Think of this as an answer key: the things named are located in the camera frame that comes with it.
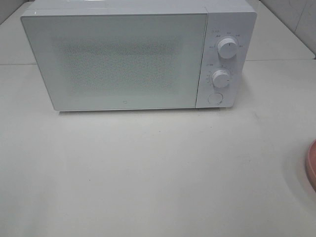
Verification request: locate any white microwave oven body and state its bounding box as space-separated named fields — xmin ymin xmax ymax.
xmin=20 ymin=0 xmax=257 ymax=108

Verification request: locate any round door release button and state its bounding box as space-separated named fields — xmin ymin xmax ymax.
xmin=208 ymin=93 xmax=224 ymax=106

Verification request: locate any upper white power knob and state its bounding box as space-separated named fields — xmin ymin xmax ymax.
xmin=217 ymin=36 xmax=238 ymax=59

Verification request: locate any white microwave door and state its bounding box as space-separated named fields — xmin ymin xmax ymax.
xmin=21 ymin=14 xmax=207 ymax=111

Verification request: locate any lower white timer knob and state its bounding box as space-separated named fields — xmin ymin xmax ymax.
xmin=211 ymin=69 xmax=231 ymax=88

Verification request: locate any pink round plate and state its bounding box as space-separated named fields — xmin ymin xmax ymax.
xmin=305 ymin=140 xmax=316 ymax=190

